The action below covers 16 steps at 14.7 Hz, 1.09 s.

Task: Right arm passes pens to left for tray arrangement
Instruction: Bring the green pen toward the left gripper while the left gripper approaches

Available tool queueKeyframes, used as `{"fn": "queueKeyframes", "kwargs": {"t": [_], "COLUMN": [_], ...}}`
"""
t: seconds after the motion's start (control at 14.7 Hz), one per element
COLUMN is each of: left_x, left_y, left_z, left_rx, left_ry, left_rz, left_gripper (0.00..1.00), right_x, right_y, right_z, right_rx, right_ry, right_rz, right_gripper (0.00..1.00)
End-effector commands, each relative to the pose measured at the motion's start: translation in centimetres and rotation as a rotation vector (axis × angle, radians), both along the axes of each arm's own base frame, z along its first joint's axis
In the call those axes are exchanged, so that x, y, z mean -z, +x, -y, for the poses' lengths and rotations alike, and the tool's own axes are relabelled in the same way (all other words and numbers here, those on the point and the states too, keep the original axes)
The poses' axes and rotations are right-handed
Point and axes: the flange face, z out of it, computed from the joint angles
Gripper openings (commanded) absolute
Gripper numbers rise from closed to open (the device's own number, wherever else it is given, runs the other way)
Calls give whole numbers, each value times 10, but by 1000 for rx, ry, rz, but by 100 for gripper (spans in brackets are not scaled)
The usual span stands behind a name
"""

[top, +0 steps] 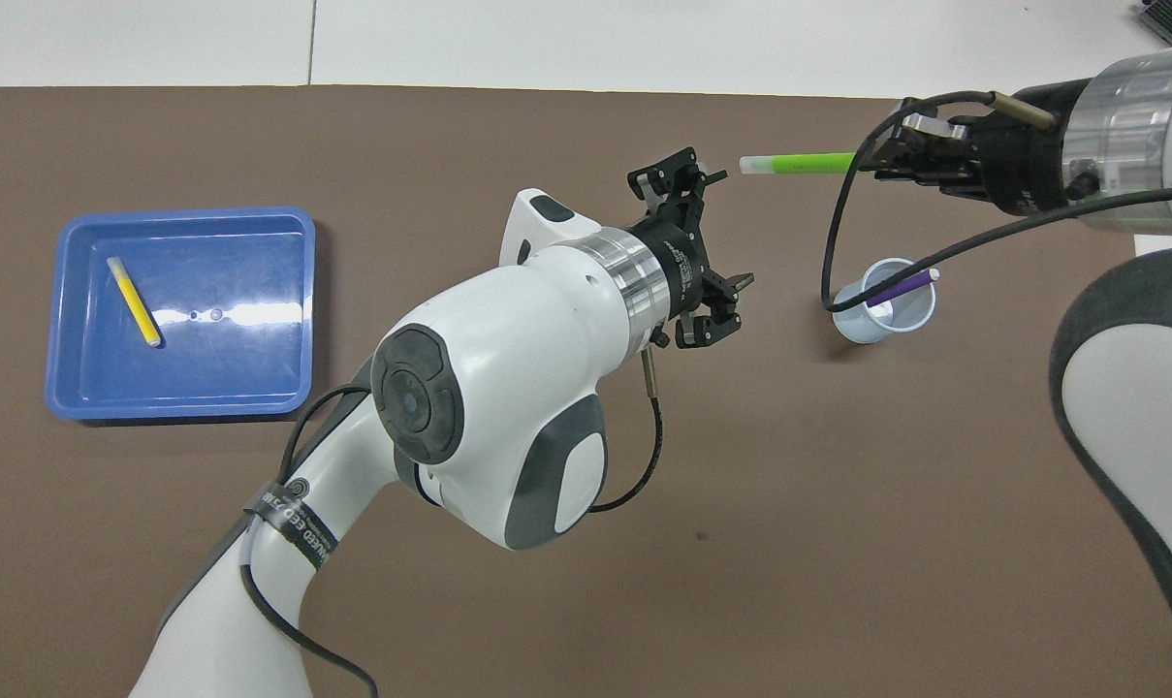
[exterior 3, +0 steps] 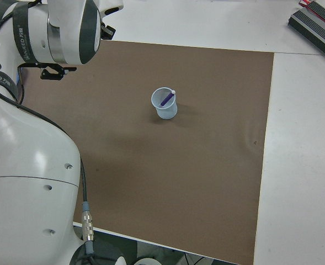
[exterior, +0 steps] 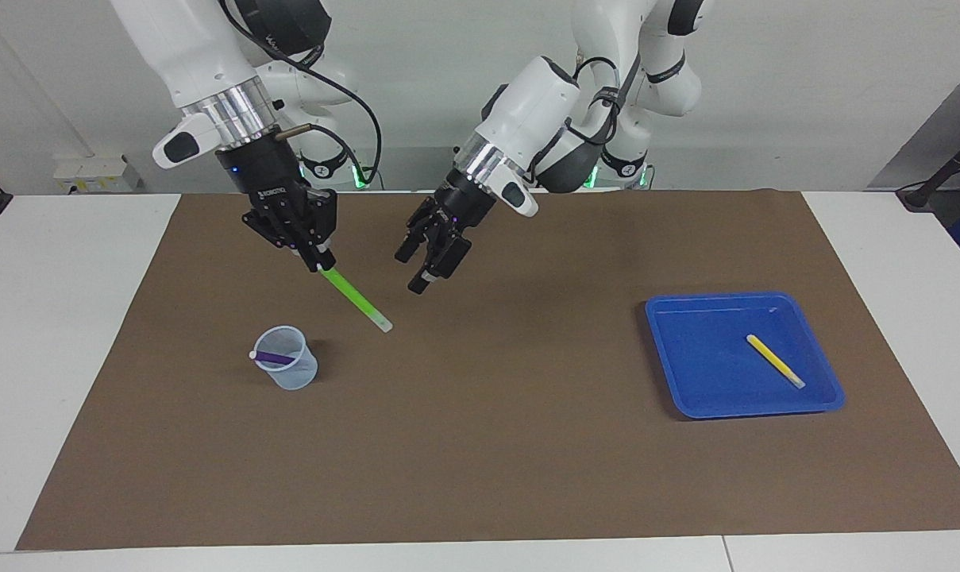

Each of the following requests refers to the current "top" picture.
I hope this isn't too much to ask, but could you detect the clear plastic cup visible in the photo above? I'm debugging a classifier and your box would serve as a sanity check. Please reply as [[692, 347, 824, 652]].
[[831, 257, 937, 346]]

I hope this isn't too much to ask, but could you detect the brown table mat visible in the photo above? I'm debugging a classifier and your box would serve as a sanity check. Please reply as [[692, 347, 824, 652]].
[[0, 85, 1172, 698]]

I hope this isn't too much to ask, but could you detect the green pen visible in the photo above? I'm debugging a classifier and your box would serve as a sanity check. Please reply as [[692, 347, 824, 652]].
[[740, 152, 863, 176]]

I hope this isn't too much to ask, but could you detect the blue plastic tray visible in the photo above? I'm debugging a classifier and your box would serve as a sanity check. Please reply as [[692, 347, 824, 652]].
[[45, 206, 317, 421]]

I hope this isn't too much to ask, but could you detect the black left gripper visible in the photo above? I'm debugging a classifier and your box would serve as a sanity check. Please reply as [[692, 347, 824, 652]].
[[627, 147, 755, 349]]

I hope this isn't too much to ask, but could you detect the purple pen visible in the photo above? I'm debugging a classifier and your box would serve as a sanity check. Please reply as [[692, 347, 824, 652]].
[[867, 269, 941, 309]]

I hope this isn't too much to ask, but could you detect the yellow pen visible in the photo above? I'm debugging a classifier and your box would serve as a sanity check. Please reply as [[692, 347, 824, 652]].
[[107, 256, 163, 348]]

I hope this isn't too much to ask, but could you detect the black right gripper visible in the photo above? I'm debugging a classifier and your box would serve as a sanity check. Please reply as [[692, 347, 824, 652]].
[[871, 81, 1096, 217]]

